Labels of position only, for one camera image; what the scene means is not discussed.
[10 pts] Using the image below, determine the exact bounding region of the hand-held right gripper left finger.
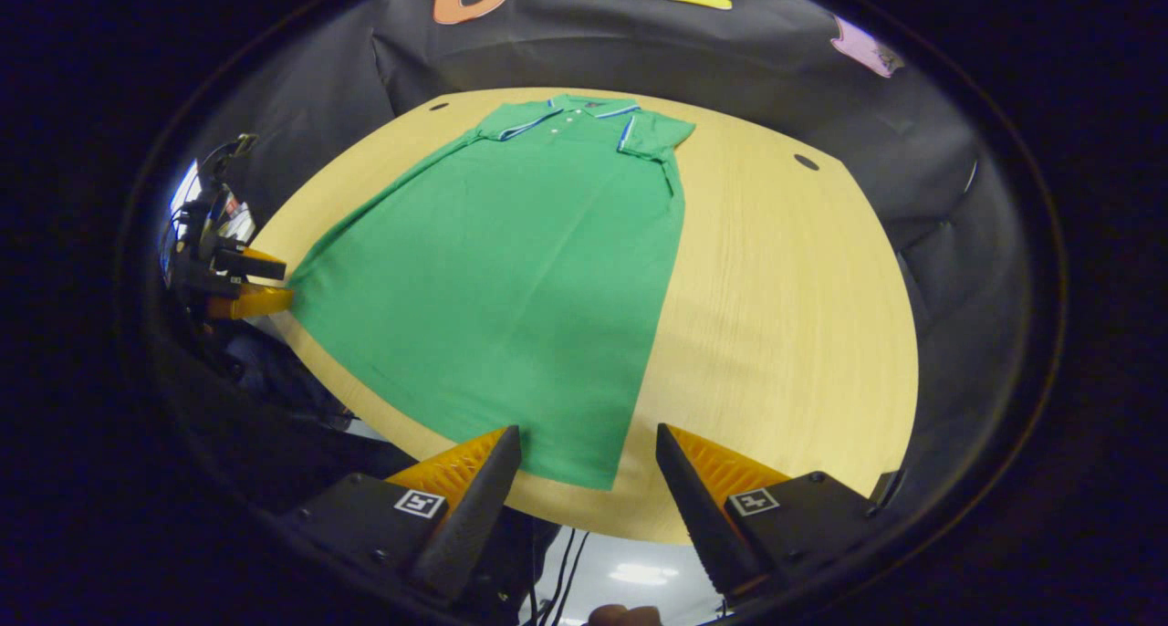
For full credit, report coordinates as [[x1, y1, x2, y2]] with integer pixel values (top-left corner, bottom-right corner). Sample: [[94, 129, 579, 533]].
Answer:
[[278, 425, 523, 604]]

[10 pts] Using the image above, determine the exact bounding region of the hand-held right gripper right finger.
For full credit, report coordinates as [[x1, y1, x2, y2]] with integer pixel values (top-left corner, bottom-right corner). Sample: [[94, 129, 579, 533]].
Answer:
[[655, 423, 904, 604]]

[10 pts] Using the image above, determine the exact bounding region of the green T-shirt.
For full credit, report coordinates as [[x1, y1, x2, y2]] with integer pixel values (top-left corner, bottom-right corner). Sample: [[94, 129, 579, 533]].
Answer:
[[287, 94, 696, 492]]

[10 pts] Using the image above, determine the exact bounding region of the black backdrop cloth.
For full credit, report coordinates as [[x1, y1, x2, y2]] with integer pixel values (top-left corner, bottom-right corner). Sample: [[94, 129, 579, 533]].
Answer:
[[173, 0, 1005, 517]]

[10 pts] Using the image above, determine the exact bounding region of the thin black cable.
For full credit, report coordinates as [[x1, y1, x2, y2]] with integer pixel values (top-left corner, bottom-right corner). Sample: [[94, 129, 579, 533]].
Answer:
[[547, 532, 591, 626], [534, 527, 578, 626]]

